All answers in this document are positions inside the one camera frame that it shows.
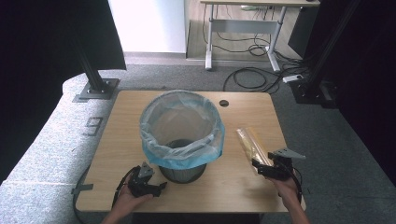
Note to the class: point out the black computer case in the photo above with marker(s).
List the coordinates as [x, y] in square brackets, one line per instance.
[303, 34]

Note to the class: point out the person's left hand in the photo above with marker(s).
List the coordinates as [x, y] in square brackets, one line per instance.
[130, 200]

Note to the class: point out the black mesh trash bin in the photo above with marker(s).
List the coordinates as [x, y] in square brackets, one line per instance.
[182, 175]

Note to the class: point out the clear yellowish plastic wrapper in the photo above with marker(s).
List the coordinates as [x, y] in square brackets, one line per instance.
[251, 144]

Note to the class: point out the white power strip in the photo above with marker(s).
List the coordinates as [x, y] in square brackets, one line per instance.
[292, 78]

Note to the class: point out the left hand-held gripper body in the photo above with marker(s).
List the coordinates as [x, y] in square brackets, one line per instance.
[140, 186]

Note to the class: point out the person's right hand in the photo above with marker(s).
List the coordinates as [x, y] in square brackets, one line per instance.
[286, 189]

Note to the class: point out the white metal frame desk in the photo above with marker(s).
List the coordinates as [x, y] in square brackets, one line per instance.
[243, 26]

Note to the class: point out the blue plastic bin liner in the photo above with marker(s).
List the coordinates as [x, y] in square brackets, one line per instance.
[183, 124]

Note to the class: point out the black metal stand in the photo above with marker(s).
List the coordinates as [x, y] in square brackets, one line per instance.
[95, 82]
[314, 74]

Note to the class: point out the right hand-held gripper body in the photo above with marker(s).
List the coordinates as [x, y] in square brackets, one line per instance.
[281, 166]

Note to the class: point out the black curtain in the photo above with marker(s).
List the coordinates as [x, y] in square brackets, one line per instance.
[40, 62]
[367, 77]

